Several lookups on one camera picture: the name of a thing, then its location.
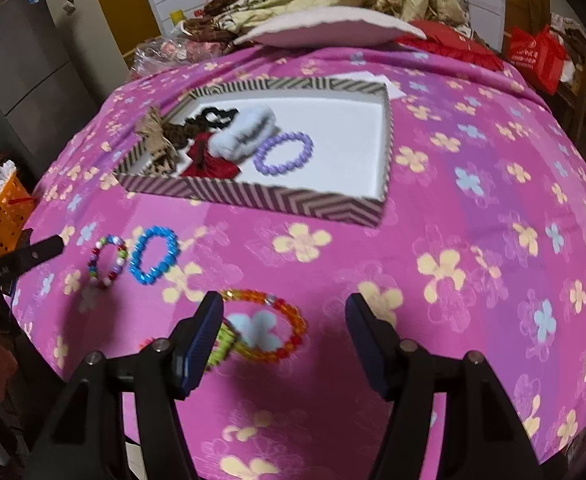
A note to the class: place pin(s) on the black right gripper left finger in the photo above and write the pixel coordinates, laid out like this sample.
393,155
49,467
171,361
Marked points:
167,372

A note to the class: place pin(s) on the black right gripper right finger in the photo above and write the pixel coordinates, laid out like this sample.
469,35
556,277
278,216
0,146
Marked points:
406,376

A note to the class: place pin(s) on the black scrunchie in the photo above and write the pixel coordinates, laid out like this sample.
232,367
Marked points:
210,118

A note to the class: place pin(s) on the striped white jewelry box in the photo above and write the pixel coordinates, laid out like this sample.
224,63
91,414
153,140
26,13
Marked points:
329,157

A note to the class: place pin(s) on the orange plastic basket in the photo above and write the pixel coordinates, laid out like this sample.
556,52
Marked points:
16,206

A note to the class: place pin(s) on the grey refrigerator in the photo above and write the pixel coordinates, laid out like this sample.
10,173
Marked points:
43,101

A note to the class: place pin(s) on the pink floral bed sheet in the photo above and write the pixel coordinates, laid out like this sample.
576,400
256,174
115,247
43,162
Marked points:
482,246

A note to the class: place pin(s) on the red fabric scrunchie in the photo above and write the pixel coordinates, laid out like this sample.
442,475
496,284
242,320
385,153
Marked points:
204,165

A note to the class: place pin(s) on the light blue fluffy scrunchie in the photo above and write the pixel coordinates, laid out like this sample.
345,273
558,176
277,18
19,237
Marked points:
249,129

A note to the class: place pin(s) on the clear plastic bag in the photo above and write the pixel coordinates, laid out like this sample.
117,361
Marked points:
164,53

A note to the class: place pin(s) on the red shopping bag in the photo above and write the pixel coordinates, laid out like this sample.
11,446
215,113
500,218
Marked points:
539,58

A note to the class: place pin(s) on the white pink pillow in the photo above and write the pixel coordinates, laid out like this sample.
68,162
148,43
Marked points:
330,26

